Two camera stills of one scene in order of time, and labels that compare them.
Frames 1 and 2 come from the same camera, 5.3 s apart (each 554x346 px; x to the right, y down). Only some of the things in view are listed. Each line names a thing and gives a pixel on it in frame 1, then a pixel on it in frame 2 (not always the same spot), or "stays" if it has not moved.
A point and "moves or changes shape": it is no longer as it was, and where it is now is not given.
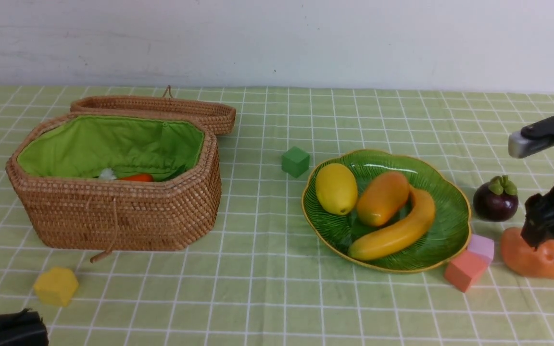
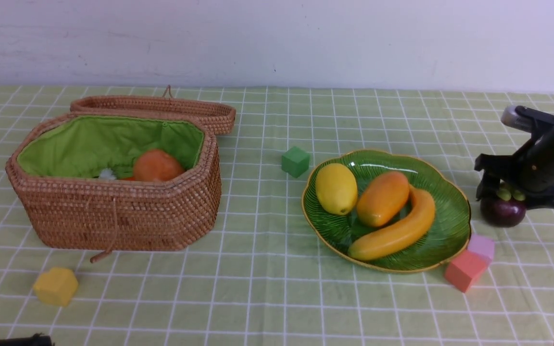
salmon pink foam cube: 464,270 stays
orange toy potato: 551,259 to 156,165
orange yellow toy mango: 383,197 stays
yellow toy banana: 423,216 stays
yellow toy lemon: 337,188 stays
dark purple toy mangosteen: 496,200 moves or changes shape
